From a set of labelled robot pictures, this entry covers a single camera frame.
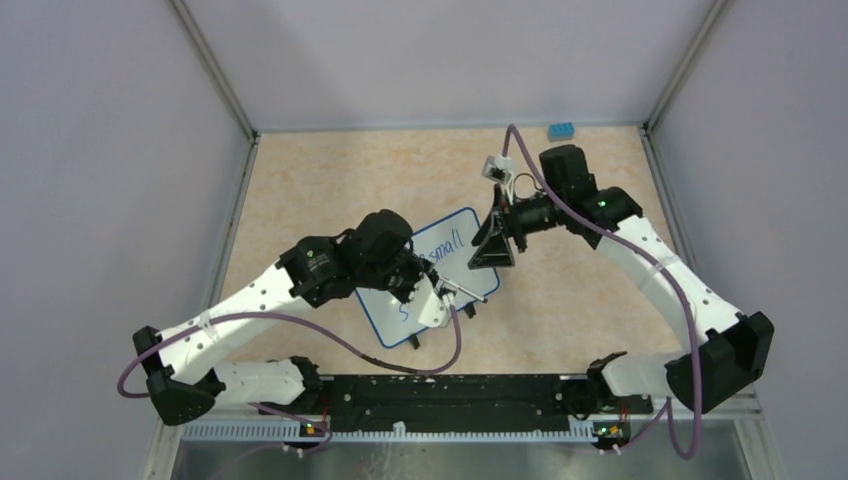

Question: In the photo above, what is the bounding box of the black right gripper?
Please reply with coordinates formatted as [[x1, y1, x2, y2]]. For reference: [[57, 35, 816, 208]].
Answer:
[[468, 185, 567, 269]]

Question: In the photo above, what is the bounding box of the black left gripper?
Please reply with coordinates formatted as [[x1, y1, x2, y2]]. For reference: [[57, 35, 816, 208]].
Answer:
[[360, 245, 439, 307]]

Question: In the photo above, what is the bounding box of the blue white marker pen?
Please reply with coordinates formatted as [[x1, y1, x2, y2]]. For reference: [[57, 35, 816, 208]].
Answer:
[[441, 277, 488, 303]]

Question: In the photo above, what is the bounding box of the blue framed whiteboard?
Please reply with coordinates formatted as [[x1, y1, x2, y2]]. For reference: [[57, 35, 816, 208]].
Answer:
[[356, 207, 500, 349]]

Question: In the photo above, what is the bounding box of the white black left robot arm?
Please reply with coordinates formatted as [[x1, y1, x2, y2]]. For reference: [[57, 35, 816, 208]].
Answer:
[[133, 210, 456, 426]]

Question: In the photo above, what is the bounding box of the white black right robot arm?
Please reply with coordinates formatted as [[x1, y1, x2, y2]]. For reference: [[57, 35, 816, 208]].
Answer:
[[468, 145, 774, 413]]

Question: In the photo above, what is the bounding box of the black whiteboard foot clip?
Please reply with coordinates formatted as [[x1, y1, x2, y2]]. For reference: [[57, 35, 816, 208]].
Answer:
[[407, 334, 421, 350], [463, 302, 476, 319]]

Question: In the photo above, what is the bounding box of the blue toy brick block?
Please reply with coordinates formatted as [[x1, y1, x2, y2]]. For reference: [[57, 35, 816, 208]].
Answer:
[[547, 122, 576, 142]]

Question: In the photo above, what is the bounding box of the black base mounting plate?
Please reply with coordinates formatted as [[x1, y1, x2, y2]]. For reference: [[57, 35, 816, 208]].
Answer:
[[258, 374, 651, 435]]

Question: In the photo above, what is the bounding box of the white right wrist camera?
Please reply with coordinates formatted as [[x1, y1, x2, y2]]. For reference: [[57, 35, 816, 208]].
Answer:
[[482, 155, 515, 185]]

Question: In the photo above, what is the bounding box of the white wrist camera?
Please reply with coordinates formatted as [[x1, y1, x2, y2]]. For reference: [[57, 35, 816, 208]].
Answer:
[[482, 155, 515, 185], [408, 279, 457, 328]]

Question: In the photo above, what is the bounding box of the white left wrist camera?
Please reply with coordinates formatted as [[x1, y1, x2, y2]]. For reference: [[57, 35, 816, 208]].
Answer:
[[408, 279, 457, 328]]

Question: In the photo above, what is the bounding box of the white cable duct rail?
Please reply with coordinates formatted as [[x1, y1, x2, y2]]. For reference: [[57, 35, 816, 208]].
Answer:
[[182, 419, 597, 443]]

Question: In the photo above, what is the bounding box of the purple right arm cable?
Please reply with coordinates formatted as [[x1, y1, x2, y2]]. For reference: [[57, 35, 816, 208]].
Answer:
[[503, 124, 705, 462]]

